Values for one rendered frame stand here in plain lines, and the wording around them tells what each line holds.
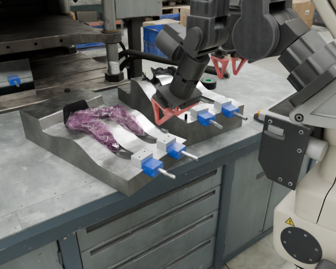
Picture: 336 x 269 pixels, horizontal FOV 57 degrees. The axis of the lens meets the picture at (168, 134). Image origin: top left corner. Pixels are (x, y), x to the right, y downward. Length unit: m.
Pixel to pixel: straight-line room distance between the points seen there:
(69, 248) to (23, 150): 0.36
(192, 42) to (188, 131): 0.45
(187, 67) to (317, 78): 0.28
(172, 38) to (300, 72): 0.29
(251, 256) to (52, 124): 1.21
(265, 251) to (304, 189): 1.07
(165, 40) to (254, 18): 0.23
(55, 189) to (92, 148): 0.15
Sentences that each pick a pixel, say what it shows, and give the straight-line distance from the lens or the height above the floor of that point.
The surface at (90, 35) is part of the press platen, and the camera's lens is 1.61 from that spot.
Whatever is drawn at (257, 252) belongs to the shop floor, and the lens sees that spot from 1.82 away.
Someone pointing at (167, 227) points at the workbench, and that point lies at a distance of 1.19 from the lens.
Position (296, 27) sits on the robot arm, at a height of 1.25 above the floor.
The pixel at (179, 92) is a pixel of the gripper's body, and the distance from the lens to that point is 0.70.
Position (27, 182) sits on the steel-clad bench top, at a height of 0.80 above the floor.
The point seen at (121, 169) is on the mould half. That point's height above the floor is 0.86.
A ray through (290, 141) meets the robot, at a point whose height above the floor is 1.00.
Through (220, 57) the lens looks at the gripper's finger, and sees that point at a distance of 1.01.
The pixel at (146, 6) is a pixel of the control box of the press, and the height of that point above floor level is 1.12.
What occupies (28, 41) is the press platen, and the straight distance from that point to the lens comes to 1.56.
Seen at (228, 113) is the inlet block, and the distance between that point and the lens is 1.07.
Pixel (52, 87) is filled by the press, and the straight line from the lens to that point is 1.70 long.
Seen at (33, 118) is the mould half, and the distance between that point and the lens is 1.08.
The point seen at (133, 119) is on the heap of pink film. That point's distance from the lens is 1.00.
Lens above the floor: 1.34
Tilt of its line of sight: 29 degrees down
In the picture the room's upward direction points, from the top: straight up
